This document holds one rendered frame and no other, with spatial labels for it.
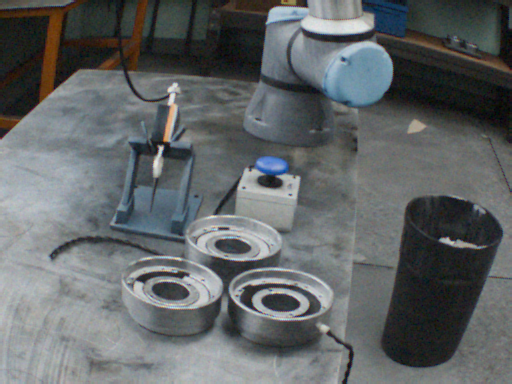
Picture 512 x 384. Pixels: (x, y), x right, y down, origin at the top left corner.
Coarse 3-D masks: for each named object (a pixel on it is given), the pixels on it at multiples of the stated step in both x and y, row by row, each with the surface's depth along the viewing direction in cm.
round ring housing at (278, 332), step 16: (256, 272) 85; (272, 272) 86; (288, 272) 86; (240, 288) 84; (272, 288) 85; (304, 288) 85; (320, 288) 85; (240, 304) 79; (256, 304) 81; (272, 304) 84; (288, 304) 84; (304, 304) 82; (240, 320) 79; (256, 320) 78; (272, 320) 77; (288, 320) 77; (304, 320) 77; (320, 320) 79; (256, 336) 79; (272, 336) 78; (288, 336) 78; (304, 336) 79
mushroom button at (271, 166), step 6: (270, 156) 105; (258, 162) 104; (264, 162) 103; (270, 162) 103; (276, 162) 104; (282, 162) 104; (258, 168) 103; (264, 168) 103; (270, 168) 102; (276, 168) 103; (282, 168) 103; (270, 174) 103; (276, 174) 103; (282, 174) 103; (270, 180) 104
